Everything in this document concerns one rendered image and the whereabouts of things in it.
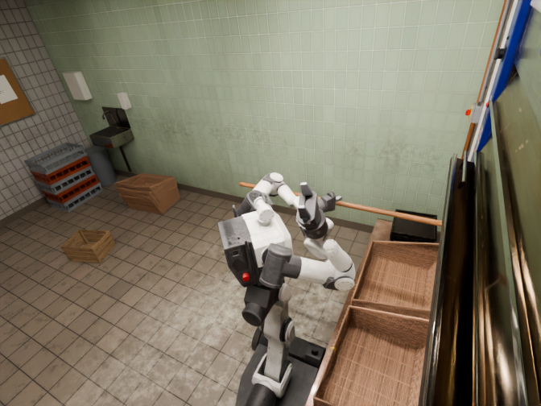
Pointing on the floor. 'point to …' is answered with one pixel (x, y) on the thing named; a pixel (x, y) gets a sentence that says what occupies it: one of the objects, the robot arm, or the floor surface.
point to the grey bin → (101, 165)
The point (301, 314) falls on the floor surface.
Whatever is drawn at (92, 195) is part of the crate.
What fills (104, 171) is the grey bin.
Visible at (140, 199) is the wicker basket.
